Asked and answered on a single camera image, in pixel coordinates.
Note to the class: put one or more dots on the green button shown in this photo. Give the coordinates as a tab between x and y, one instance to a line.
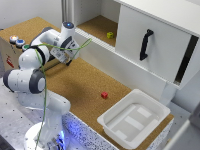
25	47

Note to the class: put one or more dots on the blue button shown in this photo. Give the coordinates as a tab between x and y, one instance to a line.
20	42

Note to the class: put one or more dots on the white plastic box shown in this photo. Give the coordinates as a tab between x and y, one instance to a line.
133	121

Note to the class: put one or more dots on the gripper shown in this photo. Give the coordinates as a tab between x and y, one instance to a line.
61	55

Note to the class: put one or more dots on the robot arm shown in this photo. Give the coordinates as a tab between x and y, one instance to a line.
25	80

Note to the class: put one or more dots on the red button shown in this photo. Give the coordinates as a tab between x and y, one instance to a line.
13	39

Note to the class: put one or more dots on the yellow block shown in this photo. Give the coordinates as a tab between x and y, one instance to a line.
110	34

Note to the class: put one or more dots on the white sliding door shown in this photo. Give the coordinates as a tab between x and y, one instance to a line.
160	50

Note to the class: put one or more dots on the pink block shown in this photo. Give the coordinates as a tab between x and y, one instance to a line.
104	95

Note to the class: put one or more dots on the white cabinet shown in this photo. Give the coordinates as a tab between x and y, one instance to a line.
100	53

